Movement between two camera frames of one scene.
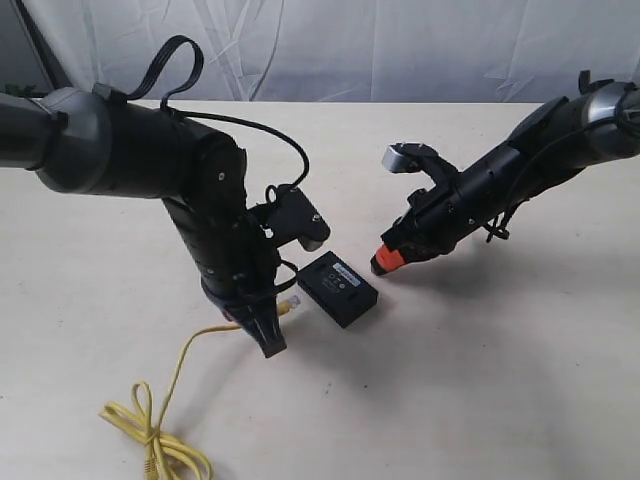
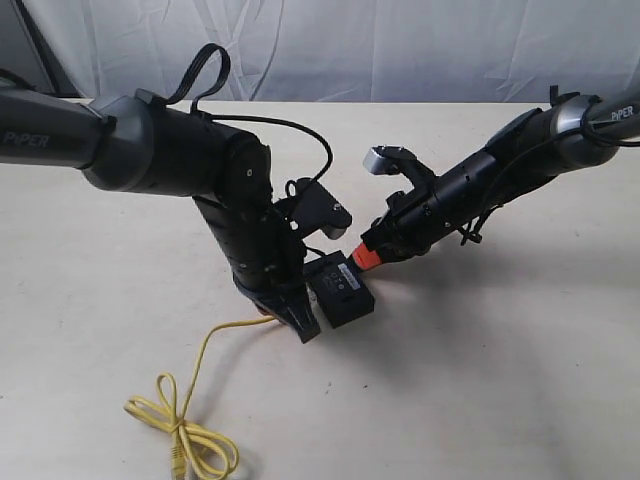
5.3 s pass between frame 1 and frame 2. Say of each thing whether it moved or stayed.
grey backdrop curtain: stayed
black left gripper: moved
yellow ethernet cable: moved
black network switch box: stayed
